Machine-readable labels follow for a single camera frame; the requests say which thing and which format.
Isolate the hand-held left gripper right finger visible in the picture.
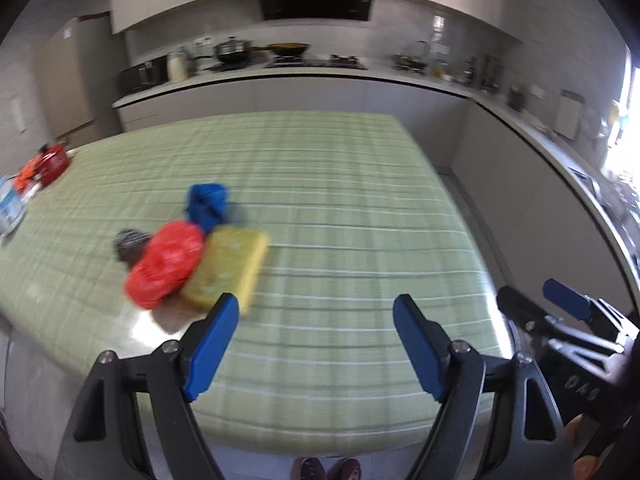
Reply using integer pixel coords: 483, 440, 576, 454
392, 294, 573, 480

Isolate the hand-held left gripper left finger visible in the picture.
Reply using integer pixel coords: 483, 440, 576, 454
54, 292, 241, 480

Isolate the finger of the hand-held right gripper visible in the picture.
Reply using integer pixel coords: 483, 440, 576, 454
496, 285, 564, 342
542, 279, 626, 335

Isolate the person's right hand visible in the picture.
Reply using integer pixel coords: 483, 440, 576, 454
565, 404, 610, 480

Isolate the yellow sponge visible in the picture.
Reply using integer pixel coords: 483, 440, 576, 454
181, 225, 270, 317

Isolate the red mesh scrubber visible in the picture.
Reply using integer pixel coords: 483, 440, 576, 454
124, 221, 207, 310

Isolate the steel wool scrubber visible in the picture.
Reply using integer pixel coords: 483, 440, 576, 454
112, 228, 153, 266

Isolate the blue cloth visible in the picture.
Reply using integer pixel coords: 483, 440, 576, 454
185, 182, 232, 233

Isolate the dark slipper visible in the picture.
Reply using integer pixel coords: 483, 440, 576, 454
300, 457, 327, 480
327, 457, 362, 480

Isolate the white cutting board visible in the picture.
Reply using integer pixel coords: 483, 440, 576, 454
554, 91, 583, 141

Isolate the green checked tablecloth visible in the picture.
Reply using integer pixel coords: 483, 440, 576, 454
0, 110, 511, 458

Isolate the utensil holder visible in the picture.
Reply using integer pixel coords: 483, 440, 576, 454
481, 55, 501, 92

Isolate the white and blue packet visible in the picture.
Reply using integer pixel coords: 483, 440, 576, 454
0, 175, 26, 236

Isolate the black microwave oven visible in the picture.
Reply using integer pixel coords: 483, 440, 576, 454
120, 57, 168, 95

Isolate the white jug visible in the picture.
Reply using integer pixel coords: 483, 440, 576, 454
166, 51, 189, 82

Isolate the lidded cooking pot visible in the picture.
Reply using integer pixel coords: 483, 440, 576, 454
214, 36, 256, 64

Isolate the beige refrigerator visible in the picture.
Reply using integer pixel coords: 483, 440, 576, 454
34, 16, 126, 143

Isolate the black gas stove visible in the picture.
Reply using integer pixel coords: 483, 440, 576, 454
265, 55, 368, 70

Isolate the black wok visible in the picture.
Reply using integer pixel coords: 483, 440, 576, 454
252, 41, 311, 58

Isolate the orange cord bundle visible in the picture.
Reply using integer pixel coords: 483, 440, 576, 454
12, 157, 43, 193

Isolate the steel pan with handle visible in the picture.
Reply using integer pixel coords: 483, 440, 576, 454
392, 41, 430, 72

